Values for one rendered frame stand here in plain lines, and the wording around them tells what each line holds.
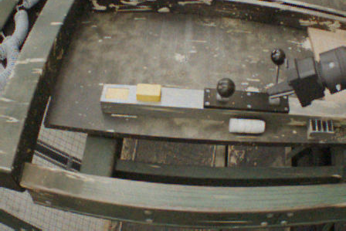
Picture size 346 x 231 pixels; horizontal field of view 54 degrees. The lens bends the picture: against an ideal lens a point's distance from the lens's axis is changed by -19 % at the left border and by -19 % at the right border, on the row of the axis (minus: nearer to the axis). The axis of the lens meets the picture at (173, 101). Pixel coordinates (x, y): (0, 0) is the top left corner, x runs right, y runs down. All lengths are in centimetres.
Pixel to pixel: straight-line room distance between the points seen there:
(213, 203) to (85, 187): 25
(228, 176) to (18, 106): 50
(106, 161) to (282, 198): 40
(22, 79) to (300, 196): 68
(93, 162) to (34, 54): 30
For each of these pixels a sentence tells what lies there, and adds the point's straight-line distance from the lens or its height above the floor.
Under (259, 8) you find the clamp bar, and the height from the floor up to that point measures 139.
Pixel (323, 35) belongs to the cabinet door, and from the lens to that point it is 119.
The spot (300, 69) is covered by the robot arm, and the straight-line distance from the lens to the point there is 76.
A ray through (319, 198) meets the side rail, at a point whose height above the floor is 130.
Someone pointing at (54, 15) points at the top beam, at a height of 189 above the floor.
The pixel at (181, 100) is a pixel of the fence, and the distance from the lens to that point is 89.
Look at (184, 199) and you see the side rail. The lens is 75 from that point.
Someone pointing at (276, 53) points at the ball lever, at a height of 145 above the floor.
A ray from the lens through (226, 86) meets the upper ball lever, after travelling 77.
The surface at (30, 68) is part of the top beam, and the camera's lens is 94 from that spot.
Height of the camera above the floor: 190
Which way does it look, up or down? 22 degrees down
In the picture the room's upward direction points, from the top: 64 degrees counter-clockwise
